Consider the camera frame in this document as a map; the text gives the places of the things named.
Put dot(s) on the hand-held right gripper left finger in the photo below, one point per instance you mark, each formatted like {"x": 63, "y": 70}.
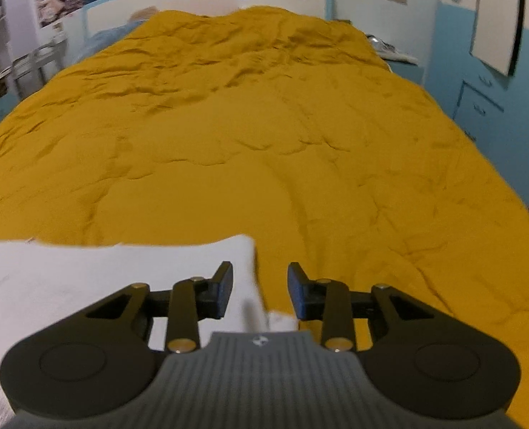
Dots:
{"x": 223, "y": 287}

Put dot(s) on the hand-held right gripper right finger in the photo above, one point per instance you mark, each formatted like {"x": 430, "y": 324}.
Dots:
{"x": 296, "y": 287}

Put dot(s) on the white printed sweatshirt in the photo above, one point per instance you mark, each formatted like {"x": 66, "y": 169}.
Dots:
{"x": 45, "y": 277}

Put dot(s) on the mustard yellow blanket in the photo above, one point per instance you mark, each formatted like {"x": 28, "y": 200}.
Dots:
{"x": 246, "y": 143}

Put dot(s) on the blue nightstand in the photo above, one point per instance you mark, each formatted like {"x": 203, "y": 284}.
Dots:
{"x": 401, "y": 65}

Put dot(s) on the blue wardrobe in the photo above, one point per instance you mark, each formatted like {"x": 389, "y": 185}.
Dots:
{"x": 483, "y": 111}

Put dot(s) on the blue pillow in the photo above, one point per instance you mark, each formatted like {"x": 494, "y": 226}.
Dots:
{"x": 112, "y": 38}

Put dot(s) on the grey utility cart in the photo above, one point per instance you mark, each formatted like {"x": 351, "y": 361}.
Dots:
{"x": 36, "y": 65}

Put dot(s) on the black framed mirror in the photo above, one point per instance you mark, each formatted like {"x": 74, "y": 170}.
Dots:
{"x": 499, "y": 18}

